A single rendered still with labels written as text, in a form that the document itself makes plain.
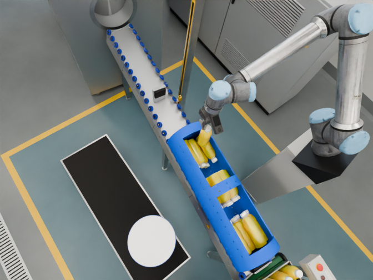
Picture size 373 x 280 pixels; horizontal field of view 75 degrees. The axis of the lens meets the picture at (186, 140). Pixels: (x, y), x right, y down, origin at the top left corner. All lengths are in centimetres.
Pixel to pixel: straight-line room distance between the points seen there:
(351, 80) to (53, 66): 312
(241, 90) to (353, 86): 56
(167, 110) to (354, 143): 122
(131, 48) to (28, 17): 222
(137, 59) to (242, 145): 154
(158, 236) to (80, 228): 128
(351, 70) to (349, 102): 16
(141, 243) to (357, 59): 144
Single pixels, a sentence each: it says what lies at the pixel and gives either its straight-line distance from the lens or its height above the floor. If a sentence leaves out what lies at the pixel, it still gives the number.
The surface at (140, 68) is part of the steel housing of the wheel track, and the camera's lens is 213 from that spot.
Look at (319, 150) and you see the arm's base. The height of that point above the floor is 123.
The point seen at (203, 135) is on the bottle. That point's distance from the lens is 142.
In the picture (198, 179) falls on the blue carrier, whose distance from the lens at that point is 145.
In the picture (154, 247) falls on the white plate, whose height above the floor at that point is 104.
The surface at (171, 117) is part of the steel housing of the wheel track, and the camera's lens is 187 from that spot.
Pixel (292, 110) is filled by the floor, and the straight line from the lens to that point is 344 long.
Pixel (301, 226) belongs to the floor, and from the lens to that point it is 299.
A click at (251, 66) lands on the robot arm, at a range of 128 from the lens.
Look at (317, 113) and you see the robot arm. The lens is 170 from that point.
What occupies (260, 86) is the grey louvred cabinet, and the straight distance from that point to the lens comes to 302.
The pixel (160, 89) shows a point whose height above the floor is 108.
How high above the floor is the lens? 258
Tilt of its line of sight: 66 degrees down
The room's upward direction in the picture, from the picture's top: 16 degrees clockwise
